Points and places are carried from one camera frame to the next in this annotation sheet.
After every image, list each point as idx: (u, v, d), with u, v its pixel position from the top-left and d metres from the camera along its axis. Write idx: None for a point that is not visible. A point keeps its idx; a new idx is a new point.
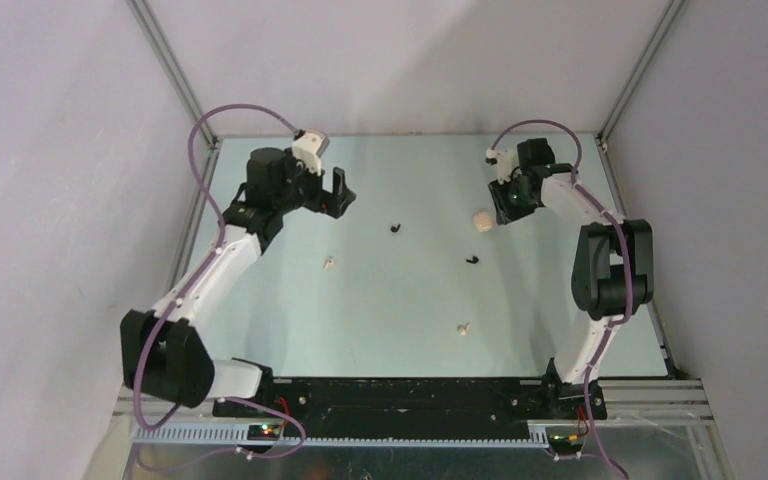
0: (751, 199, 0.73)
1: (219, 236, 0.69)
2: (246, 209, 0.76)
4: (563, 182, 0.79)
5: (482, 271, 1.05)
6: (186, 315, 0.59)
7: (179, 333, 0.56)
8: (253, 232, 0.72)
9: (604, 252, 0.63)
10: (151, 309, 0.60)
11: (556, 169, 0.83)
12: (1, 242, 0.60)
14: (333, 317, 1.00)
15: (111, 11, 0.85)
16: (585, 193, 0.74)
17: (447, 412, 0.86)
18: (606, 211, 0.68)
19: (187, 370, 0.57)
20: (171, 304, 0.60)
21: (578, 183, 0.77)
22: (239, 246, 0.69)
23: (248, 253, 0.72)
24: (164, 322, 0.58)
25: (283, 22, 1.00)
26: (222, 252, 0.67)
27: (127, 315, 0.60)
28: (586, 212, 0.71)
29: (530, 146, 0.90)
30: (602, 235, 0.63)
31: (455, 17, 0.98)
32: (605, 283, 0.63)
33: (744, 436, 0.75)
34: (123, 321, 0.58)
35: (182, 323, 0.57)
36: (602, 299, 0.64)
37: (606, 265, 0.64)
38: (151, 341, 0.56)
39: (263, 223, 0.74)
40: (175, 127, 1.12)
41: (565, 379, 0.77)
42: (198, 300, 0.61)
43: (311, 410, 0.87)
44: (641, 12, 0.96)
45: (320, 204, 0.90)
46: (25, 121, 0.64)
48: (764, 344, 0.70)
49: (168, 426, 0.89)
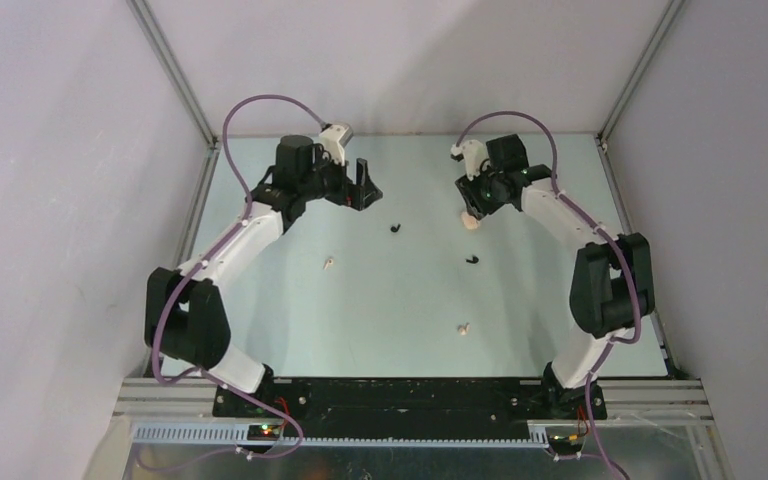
0: (751, 199, 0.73)
1: (246, 211, 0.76)
2: (272, 189, 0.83)
4: (547, 193, 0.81)
5: (482, 271, 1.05)
6: (210, 276, 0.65)
7: (202, 291, 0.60)
8: (278, 211, 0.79)
9: (605, 271, 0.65)
10: (177, 268, 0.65)
11: (534, 174, 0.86)
12: (0, 242, 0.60)
14: (333, 316, 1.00)
15: (111, 11, 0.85)
16: (571, 203, 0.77)
17: (447, 412, 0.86)
18: (600, 227, 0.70)
19: (206, 328, 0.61)
20: (197, 265, 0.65)
21: (561, 192, 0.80)
22: (264, 220, 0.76)
23: (272, 228, 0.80)
24: (190, 280, 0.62)
25: (283, 22, 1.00)
26: (248, 225, 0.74)
27: (153, 273, 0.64)
28: (579, 228, 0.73)
29: (503, 148, 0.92)
30: (603, 255, 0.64)
31: (455, 18, 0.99)
32: (609, 302, 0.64)
33: (745, 436, 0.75)
34: (151, 278, 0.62)
35: (207, 283, 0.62)
36: (607, 318, 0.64)
37: (608, 283, 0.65)
38: (176, 297, 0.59)
39: (288, 203, 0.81)
40: (175, 127, 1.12)
41: (565, 385, 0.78)
42: (222, 265, 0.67)
43: (311, 410, 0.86)
44: (641, 13, 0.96)
45: (344, 197, 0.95)
46: (26, 121, 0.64)
48: (765, 344, 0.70)
49: (168, 426, 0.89)
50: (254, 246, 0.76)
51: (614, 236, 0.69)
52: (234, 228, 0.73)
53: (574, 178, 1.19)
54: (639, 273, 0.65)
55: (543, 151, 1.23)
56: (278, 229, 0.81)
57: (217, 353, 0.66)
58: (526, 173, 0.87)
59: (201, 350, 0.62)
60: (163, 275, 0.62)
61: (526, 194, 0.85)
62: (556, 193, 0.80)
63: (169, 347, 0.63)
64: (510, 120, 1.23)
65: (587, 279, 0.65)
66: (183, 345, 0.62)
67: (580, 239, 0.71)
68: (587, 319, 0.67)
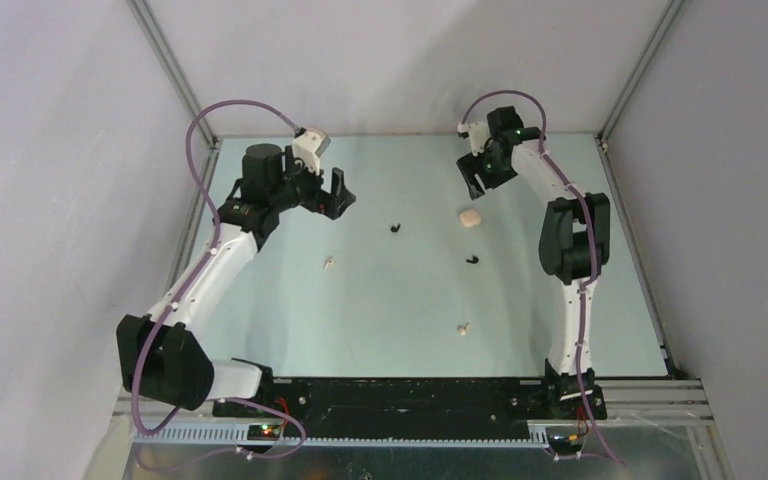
0: (752, 199, 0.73)
1: (214, 236, 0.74)
2: (240, 206, 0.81)
4: (533, 151, 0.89)
5: (482, 271, 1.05)
6: (182, 320, 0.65)
7: (175, 339, 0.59)
8: (248, 231, 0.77)
9: (568, 222, 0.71)
10: (146, 314, 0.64)
11: (526, 134, 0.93)
12: (0, 241, 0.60)
14: (333, 317, 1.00)
15: (111, 12, 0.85)
16: (550, 161, 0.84)
17: (447, 412, 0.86)
18: (571, 184, 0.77)
19: (186, 372, 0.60)
20: (167, 308, 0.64)
21: (546, 152, 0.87)
22: (234, 246, 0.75)
23: (246, 251, 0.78)
24: (161, 326, 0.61)
25: (283, 22, 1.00)
26: (217, 253, 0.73)
27: (121, 322, 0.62)
28: (553, 185, 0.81)
29: (499, 114, 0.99)
30: (566, 208, 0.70)
31: (455, 18, 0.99)
32: (569, 249, 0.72)
33: (745, 437, 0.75)
34: (120, 327, 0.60)
35: (179, 329, 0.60)
36: (567, 263, 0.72)
37: (569, 233, 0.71)
38: (148, 345, 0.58)
39: (259, 219, 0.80)
40: (175, 127, 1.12)
41: (559, 369, 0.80)
42: (193, 304, 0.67)
43: (311, 410, 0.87)
44: (641, 12, 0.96)
45: (318, 204, 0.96)
46: (25, 120, 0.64)
48: (765, 344, 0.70)
49: (168, 426, 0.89)
50: (229, 272, 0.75)
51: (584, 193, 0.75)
52: (203, 259, 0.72)
53: (574, 178, 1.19)
54: (600, 228, 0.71)
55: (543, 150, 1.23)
56: (252, 249, 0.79)
57: (201, 392, 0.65)
58: (520, 133, 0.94)
59: (182, 394, 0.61)
60: (131, 325, 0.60)
61: (516, 152, 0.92)
62: (542, 152, 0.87)
63: (148, 391, 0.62)
64: None
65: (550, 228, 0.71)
66: (163, 390, 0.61)
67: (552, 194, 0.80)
68: (551, 266, 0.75)
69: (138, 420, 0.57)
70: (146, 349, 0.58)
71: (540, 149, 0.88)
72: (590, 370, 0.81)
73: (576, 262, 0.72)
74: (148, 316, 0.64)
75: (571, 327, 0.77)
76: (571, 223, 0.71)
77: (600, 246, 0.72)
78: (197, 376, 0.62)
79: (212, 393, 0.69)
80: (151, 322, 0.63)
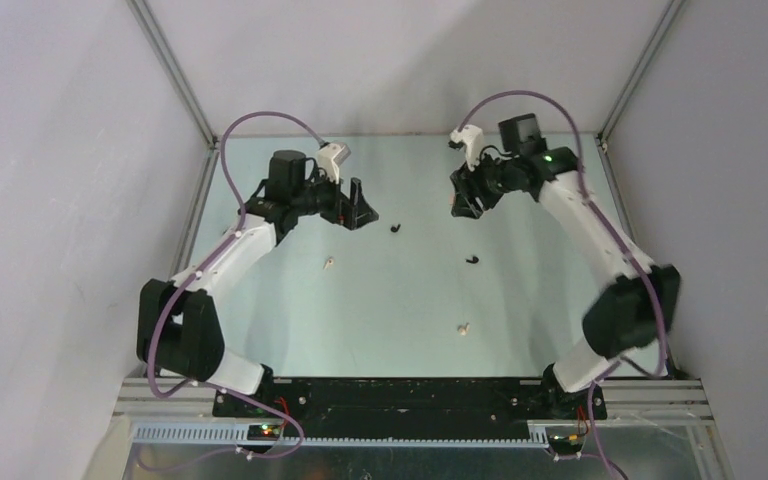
0: (754, 197, 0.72)
1: (239, 222, 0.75)
2: (258, 203, 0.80)
4: (574, 196, 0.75)
5: (482, 272, 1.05)
6: (206, 286, 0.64)
7: (196, 303, 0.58)
8: (271, 223, 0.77)
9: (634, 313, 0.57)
10: (171, 280, 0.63)
11: (557, 157, 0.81)
12: (1, 242, 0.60)
14: (333, 317, 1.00)
15: (111, 11, 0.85)
16: (596, 208, 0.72)
17: (447, 412, 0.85)
18: (632, 255, 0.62)
19: (203, 339, 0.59)
20: (191, 276, 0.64)
21: (591, 198, 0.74)
22: (257, 231, 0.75)
23: (265, 241, 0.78)
24: (183, 292, 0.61)
25: (283, 22, 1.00)
26: (240, 237, 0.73)
27: (144, 286, 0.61)
28: (606, 250, 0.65)
29: (520, 125, 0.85)
30: (635, 299, 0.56)
31: (455, 18, 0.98)
32: (627, 330, 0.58)
33: (745, 437, 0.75)
34: (142, 291, 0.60)
35: (200, 293, 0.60)
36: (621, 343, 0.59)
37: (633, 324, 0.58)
38: (169, 308, 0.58)
39: (281, 215, 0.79)
40: (175, 127, 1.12)
41: (567, 390, 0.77)
42: (216, 275, 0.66)
43: (311, 410, 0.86)
44: (640, 12, 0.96)
45: (337, 215, 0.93)
46: (26, 121, 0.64)
48: (765, 344, 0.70)
49: (169, 426, 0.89)
50: (249, 258, 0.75)
51: (647, 266, 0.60)
52: (228, 240, 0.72)
53: None
54: (669, 311, 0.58)
55: None
56: (271, 242, 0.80)
57: (212, 364, 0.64)
58: (548, 157, 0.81)
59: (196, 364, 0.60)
60: (156, 287, 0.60)
61: (550, 186, 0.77)
62: (584, 196, 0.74)
63: (163, 358, 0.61)
64: None
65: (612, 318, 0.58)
66: (174, 358, 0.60)
67: (611, 267, 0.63)
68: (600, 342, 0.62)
69: (154, 387, 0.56)
70: (167, 310, 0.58)
71: (584, 193, 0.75)
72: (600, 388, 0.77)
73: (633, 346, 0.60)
74: (172, 283, 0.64)
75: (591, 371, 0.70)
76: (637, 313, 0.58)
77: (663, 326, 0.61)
78: (211, 346, 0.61)
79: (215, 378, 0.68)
80: (174, 287, 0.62)
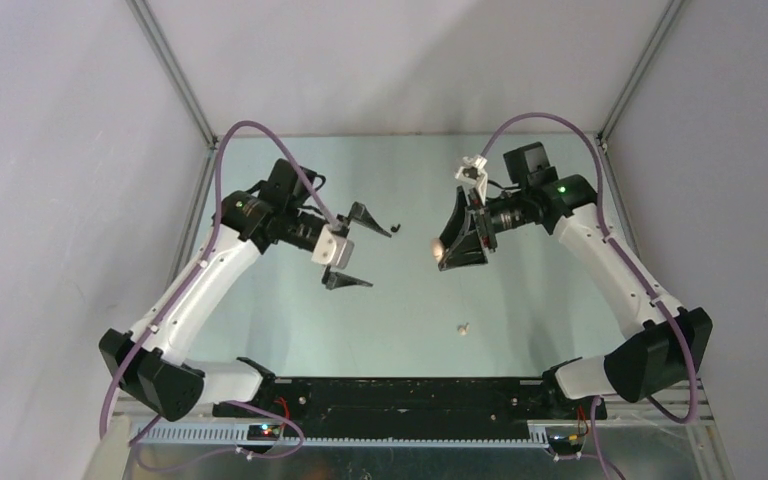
0: (755, 197, 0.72)
1: (206, 247, 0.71)
2: (244, 201, 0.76)
4: (593, 232, 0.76)
5: (481, 272, 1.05)
6: (161, 346, 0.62)
7: (151, 366, 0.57)
8: (248, 238, 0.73)
9: (663, 358, 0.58)
10: (127, 333, 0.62)
11: (573, 189, 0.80)
12: (1, 241, 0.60)
14: (332, 318, 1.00)
15: (111, 11, 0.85)
16: (618, 248, 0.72)
17: (447, 412, 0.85)
18: (658, 299, 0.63)
19: (163, 393, 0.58)
20: (147, 332, 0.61)
21: (610, 236, 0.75)
22: (227, 256, 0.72)
23: (240, 263, 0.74)
24: (139, 350, 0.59)
25: (283, 22, 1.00)
26: (207, 266, 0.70)
27: (105, 335, 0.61)
28: (633, 294, 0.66)
29: (536, 158, 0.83)
30: (665, 345, 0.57)
31: (455, 18, 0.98)
32: (655, 377, 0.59)
33: (745, 438, 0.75)
34: (102, 341, 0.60)
35: (155, 356, 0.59)
36: (647, 388, 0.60)
37: (662, 366, 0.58)
38: (123, 368, 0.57)
39: (263, 223, 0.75)
40: (175, 127, 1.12)
41: (570, 396, 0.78)
42: (176, 327, 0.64)
43: (311, 411, 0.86)
44: (641, 12, 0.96)
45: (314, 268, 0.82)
46: (26, 121, 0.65)
48: (765, 345, 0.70)
49: (167, 426, 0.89)
50: (223, 284, 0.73)
51: (675, 310, 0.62)
52: (192, 274, 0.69)
53: None
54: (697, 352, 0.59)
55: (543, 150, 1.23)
56: (251, 259, 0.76)
57: (190, 399, 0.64)
58: (563, 191, 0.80)
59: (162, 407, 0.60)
60: (113, 339, 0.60)
61: (569, 223, 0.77)
62: (604, 236, 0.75)
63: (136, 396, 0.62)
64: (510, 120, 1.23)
65: (643, 365, 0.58)
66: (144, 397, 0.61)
67: (637, 314, 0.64)
68: (625, 383, 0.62)
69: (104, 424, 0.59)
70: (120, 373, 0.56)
71: (603, 229, 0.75)
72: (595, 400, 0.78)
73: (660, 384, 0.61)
74: (131, 333, 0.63)
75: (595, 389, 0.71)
76: (666, 358, 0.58)
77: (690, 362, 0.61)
78: (178, 392, 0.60)
79: (206, 395, 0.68)
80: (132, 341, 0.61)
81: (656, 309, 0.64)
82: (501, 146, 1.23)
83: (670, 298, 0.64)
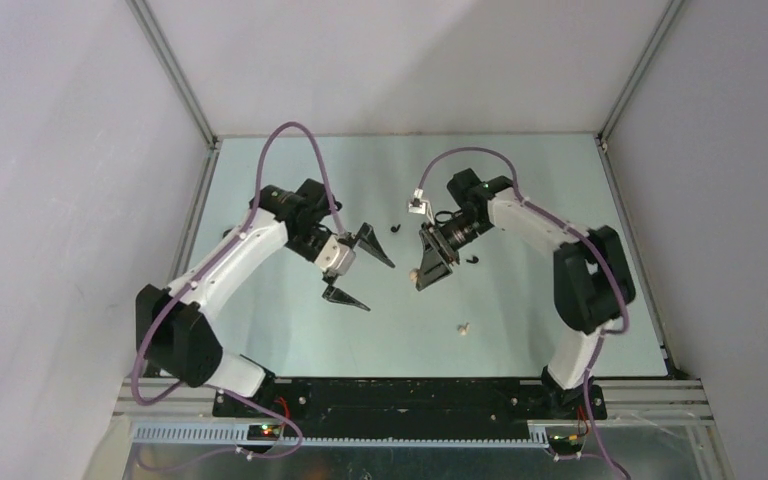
0: (754, 197, 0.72)
1: (246, 221, 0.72)
2: (282, 192, 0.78)
4: (511, 203, 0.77)
5: (480, 272, 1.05)
6: (199, 300, 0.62)
7: (187, 318, 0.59)
8: (281, 221, 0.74)
9: (579, 263, 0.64)
10: (167, 287, 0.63)
11: (495, 184, 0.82)
12: (1, 242, 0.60)
14: (332, 319, 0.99)
15: (111, 12, 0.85)
16: (538, 210, 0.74)
17: (447, 412, 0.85)
18: (568, 226, 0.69)
19: (192, 349, 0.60)
20: (186, 286, 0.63)
21: (526, 200, 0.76)
22: (264, 233, 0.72)
23: (273, 240, 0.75)
24: (177, 302, 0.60)
25: (283, 22, 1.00)
26: (246, 238, 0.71)
27: (143, 290, 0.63)
28: (549, 230, 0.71)
29: (457, 177, 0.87)
30: (576, 252, 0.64)
31: (455, 19, 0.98)
32: (591, 296, 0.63)
33: (745, 438, 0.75)
34: (138, 296, 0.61)
35: (192, 308, 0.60)
36: (593, 314, 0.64)
37: (585, 276, 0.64)
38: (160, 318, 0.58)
39: (295, 212, 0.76)
40: (175, 127, 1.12)
41: (565, 385, 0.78)
42: (213, 287, 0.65)
43: (311, 410, 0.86)
44: (641, 12, 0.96)
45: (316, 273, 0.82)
46: (27, 121, 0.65)
48: (765, 345, 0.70)
49: (168, 426, 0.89)
50: (257, 257, 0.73)
51: (585, 233, 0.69)
52: (231, 242, 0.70)
53: (574, 178, 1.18)
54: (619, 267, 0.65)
55: (543, 150, 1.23)
56: (282, 240, 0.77)
57: (209, 365, 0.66)
58: (488, 186, 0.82)
59: (189, 367, 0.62)
60: (150, 295, 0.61)
61: (491, 208, 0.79)
62: (520, 200, 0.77)
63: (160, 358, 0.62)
64: (510, 121, 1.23)
65: (567, 276, 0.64)
66: (164, 361, 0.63)
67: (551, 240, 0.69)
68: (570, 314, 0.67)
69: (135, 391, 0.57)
70: (158, 320, 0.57)
71: (518, 197, 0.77)
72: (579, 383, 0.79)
73: (604, 309, 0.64)
74: (168, 289, 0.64)
75: (580, 364, 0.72)
76: (585, 267, 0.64)
77: (626, 286, 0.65)
78: (202, 352, 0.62)
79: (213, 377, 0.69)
80: (169, 295, 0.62)
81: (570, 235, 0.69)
82: (502, 146, 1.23)
83: (578, 225, 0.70)
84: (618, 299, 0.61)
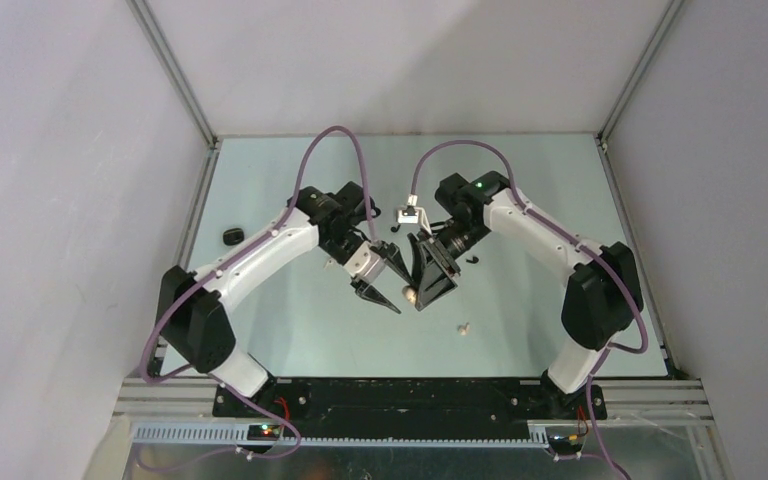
0: (756, 198, 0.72)
1: (281, 218, 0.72)
2: (319, 195, 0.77)
4: (512, 208, 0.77)
5: (481, 272, 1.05)
6: (220, 289, 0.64)
7: (206, 305, 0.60)
8: (315, 224, 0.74)
9: (598, 287, 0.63)
10: (193, 271, 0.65)
11: (488, 183, 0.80)
12: (0, 243, 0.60)
14: (332, 318, 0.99)
15: (111, 11, 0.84)
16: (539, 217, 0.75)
17: (447, 412, 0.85)
18: (581, 244, 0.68)
19: (206, 335, 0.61)
20: (211, 273, 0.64)
21: (527, 206, 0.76)
22: (295, 233, 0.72)
23: (304, 242, 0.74)
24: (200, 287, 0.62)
25: (283, 22, 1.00)
26: (277, 235, 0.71)
27: (171, 271, 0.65)
28: (559, 247, 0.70)
29: (444, 182, 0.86)
30: (594, 275, 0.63)
31: (455, 18, 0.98)
32: (605, 314, 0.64)
33: (744, 437, 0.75)
34: (167, 274, 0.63)
35: (212, 296, 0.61)
36: (604, 329, 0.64)
37: (600, 297, 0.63)
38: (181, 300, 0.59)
39: (329, 216, 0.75)
40: (175, 127, 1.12)
41: (566, 389, 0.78)
42: (236, 279, 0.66)
43: (311, 410, 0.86)
44: (641, 12, 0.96)
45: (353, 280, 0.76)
46: (26, 122, 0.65)
48: (765, 346, 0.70)
49: (168, 426, 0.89)
50: (284, 256, 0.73)
51: (596, 250, 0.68)
52: (262, 236, 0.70)
53: (575, 178, 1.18)
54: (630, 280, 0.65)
55: (543, 149, 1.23)
56: (313, 241, 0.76)
57: (220, 355, 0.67)
58: (479, 184, 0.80)
59: (201, 353, 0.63)
60: (178, 276, 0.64)
61: (488, 213, 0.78)
62: (523, 207, 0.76)
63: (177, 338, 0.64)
64: (511, 120, 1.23)
65: (585, 302, 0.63)
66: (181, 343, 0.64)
67: (565, 260, 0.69)
68: (582, 329, 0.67)
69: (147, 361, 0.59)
70: (177, 304, 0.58)
71: (519, 203, 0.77)
72: (572, 389, 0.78)
73: (612, 315, 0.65)
74: (195, 272, 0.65)
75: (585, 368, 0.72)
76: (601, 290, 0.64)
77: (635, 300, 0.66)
78: (215, 340, 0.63)
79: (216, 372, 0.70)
80: (194, 279, 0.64)
81: (581, 254, 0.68)
82: (502, 146, 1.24)
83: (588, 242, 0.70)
84: (633, 311, 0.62)
